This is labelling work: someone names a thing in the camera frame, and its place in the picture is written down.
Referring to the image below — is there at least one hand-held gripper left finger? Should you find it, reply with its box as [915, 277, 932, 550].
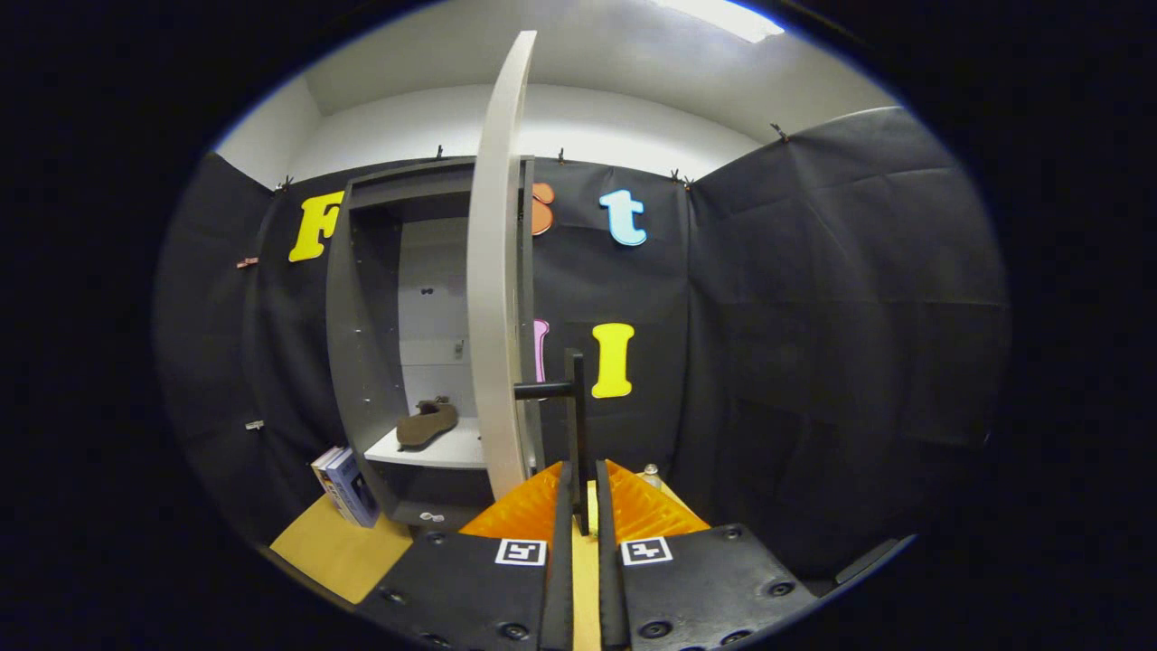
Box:
[357, 461, 575, 651]

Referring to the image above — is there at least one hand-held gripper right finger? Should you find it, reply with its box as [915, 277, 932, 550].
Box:
[595, 459, 819, 651]

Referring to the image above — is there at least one black door handle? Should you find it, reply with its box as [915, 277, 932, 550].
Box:
[513, 348, 589, 536]

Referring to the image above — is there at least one brown fabric shoe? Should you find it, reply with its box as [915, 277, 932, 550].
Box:
[396, 396, 459, 450]

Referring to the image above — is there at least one grey shoe cabinet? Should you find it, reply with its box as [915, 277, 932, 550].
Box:
[325, 156, 543, 534]

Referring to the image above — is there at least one beige shoe cabinet door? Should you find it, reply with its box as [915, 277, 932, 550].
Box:
[467, 30, 543, 503]

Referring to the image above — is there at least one blue book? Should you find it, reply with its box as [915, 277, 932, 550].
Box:
[325, 448, 381, 529]

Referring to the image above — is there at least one black backdrop cloth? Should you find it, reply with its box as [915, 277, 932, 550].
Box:
[154, 107, 1009, 580]

